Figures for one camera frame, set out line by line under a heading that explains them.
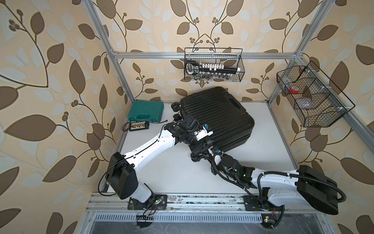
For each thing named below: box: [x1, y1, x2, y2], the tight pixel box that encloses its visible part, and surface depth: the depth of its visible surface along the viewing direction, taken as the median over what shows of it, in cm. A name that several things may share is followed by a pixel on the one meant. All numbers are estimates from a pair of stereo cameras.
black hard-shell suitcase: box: [180, 86, 255, 154], surface depth 86 cm
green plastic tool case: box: [127, 99, 165, 123], surface depth 112 cm
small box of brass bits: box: [129, 121, 150, 132], surface depth 107 cm
